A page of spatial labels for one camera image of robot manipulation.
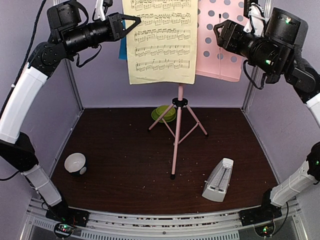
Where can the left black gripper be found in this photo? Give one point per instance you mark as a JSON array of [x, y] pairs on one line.
[[116, 27]]

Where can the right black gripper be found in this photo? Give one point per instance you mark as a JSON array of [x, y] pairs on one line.
[[228, 38]]

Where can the blue sheet music paper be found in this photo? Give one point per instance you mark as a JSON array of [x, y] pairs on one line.
[[123, 49]]

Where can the pink music stand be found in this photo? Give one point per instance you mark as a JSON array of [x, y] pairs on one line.
[[211, 61]]

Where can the yellow paper sheet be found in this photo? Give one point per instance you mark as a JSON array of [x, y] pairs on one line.
[[163, 46]]

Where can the grey metronome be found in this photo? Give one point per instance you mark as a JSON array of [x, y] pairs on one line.
[[217, 184]]

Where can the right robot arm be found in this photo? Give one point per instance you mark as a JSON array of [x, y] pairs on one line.
[[275, 46]]

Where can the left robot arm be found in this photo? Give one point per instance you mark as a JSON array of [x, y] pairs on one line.
[[69, 35]]

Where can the green bowl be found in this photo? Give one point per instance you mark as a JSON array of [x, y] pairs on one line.
[[170, 115]]

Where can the white bowl dark outside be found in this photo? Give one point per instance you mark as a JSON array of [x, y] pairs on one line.
[[76, 164]]

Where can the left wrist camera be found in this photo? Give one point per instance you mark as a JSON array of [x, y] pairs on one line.
[[101, 8]]

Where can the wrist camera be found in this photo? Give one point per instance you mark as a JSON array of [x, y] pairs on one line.
[[256, 18], [101, 8]]

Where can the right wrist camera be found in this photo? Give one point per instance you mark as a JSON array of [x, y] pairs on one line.
[[256, 18]]

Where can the right frame post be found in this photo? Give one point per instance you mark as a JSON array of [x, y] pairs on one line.
[[256, 73]]

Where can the frame post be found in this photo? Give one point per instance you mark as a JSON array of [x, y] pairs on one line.
[[256, 73], [75, 87]]

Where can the left frame post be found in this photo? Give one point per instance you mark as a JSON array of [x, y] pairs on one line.
[[75, 87]]

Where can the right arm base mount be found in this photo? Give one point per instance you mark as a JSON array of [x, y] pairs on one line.
[[262, 219]]

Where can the aluminium front rail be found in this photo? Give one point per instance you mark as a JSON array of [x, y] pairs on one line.
[[218, 225]]

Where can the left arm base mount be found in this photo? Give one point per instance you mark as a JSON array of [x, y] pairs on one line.
[[67, 225]]

